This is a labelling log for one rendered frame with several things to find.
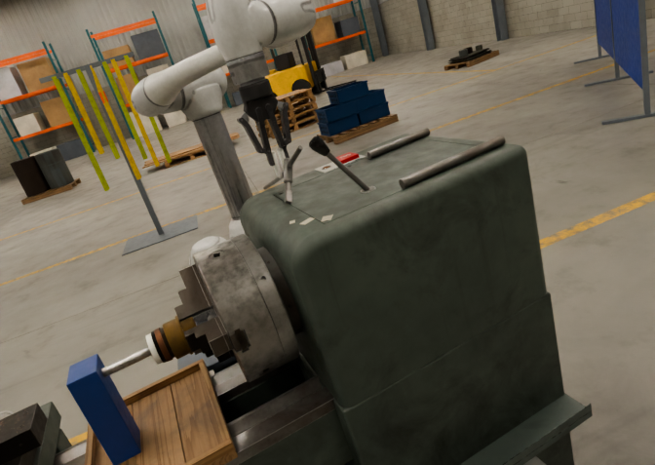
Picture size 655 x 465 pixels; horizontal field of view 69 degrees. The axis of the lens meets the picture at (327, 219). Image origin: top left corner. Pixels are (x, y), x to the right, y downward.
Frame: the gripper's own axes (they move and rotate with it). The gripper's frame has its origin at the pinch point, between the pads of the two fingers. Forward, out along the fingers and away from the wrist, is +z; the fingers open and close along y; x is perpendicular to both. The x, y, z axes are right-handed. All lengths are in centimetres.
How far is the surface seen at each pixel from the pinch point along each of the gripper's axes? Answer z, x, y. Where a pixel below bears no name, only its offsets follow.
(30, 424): 32, 7, 72
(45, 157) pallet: 38, -1219, 227
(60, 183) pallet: 109, -1219, 222
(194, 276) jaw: 15.8, 7.3, 29.6
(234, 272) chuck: 13.3, 21.3, 22.2
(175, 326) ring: 22.2, 13.8, 37.2
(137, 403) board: 45, -4, 54
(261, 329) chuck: 24.6, 27.5, 21.9
